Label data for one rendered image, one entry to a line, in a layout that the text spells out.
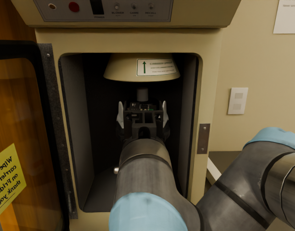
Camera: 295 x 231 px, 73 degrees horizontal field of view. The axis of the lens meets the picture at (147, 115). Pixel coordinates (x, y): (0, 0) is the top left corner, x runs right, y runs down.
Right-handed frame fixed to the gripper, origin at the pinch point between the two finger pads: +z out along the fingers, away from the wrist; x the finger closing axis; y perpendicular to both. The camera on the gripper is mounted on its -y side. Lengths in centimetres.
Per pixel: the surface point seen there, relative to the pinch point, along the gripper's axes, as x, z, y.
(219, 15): -11.5, -12.3, 22.0
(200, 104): -11.2, -9.6, 6.6
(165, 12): -3.3, -12.6, 22.3
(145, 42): -0.5, -8.5, 17.9
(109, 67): 6.7, -3.1, 12.6
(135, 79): 1.3, -7.7, 11.2
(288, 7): -54, 35, 26
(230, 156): -37, 22, -30
